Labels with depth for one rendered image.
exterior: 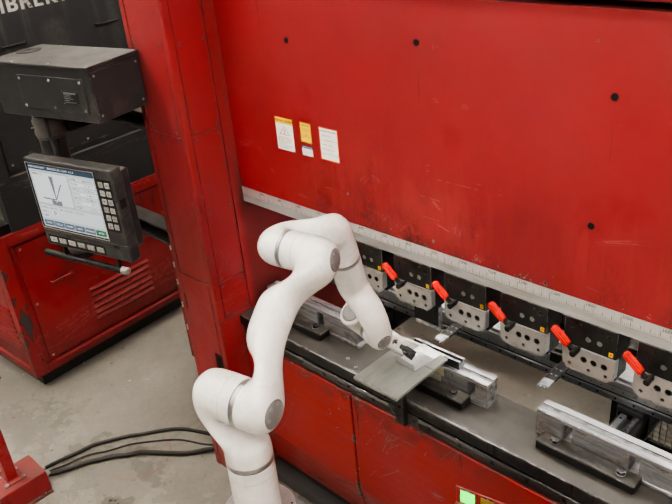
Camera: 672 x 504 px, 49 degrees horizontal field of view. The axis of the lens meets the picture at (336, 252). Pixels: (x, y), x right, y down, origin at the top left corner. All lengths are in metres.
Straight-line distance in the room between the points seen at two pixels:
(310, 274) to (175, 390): 2.51
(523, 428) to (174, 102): 1.56
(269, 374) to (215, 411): 0.15
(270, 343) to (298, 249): 0.23
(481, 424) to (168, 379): 2.28
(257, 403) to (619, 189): 0.97
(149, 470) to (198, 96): 1.87
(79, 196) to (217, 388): 1.26
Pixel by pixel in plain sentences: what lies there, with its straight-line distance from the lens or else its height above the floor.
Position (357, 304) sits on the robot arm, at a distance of 2.08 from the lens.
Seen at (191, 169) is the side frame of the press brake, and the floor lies 1.54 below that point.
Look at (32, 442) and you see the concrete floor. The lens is 4.17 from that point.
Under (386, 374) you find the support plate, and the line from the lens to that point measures 2.42.
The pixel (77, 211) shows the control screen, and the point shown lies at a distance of 2.88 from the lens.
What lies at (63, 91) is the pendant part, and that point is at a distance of 2.71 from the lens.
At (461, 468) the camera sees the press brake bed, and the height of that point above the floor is 0.70.
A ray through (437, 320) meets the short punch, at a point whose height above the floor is 1.13.
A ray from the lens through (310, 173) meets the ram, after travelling 2.53.
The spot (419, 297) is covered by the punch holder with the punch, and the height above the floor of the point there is 1.22.
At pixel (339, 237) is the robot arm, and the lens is 1.92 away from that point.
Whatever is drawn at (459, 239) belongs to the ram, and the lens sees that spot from 2.19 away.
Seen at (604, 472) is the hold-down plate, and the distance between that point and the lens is 2.28.
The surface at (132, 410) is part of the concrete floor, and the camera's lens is 4.14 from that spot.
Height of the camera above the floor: 2.48
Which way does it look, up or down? 28 degrees down
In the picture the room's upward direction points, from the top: 5 degrees counter-clockwise
